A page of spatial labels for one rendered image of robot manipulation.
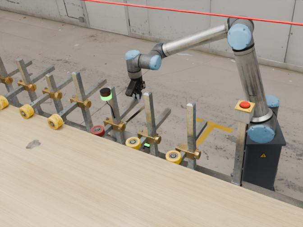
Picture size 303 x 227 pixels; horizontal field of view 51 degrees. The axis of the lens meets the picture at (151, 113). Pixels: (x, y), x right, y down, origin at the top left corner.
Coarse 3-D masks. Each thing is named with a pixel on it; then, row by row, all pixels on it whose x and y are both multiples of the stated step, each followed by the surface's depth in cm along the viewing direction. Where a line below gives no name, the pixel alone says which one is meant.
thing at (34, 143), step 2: (34, 140) 182; (36, 140) 183; (38, 140) 183; (30, 142) 180; (32, 142) 180; (34, 142) 180; (36, 142) 180; (38, 142) 181; (40, 142) 182; (28, 144) 180; (30, 144) 180; (32, 144) 181; (34, 144) 180; (36, 144) 180; (38, 144) 180; (40, 144) 181; (26, 146) 178; (28, 146) 179; (30, 146) 180; (32, 146) 179; (34, 146) 180; (36, 146) 180; (26, 148) 179; (28, 148) 179; (30, 148) 179
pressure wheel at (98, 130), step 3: (96, 126) 189; (99, 126) 188; (102, 126) 188; (93, 129) 187; (96, 129) 186; (99, 129) 187; (102, 129) 186; (93, 132) 184; (96, 132) 184; (99, 132) 184; (102, 132) 185; (96, 135) 184; (99, 135) 184; (102, 135) 186
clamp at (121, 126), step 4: (104, 120) 199; (108, 120) 198; (112, 120) 198; (104, 124) 200; (112, 124) 195; (116, 124) 194; (120, 124) 194; (124, 124) 195; (116, 128) 196; (120, 128) 194; (124, 128) 197
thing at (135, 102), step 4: (132, 100) 215; (136, 100) 215; (128, 104) 212; (132, 104) 211; (136, 104) 216; (124, 108) 209; (128, 108) 208; (132, 108) 212; (120, 112) 206; (124, 112) 205; (128, 112) 209; (120, 116) 202; (124, 116) 206; (108, 124) 197; (104, 128) 194; (108, 128) 194; (112, 128) 198; (108, 132) 195; (104, 136) 192
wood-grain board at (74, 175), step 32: (0, 128) 196; (32, 128) 194; (64, 128) 191; (0, 160) 173; (32, 160) 171; (64, 160) 169; (96, 160) 167; (128, 160) 165; (160, 160) 163; (0, 192) 155; (32, 192) 153; (64, 192) 152; (96, 192) 150; (128, 192) 148; (160, 192) 147; (192, 192) 145; (224, 192) 143; (256, 192) 142; (0, 224) 140; (32, 224) 139; (64, 224) 137; (96, 224) 136; (128, 224) 135; (160, 224) 133; (192, 224) 132; (224, 224) 131; (256, 224) 130; (288, 224) 128
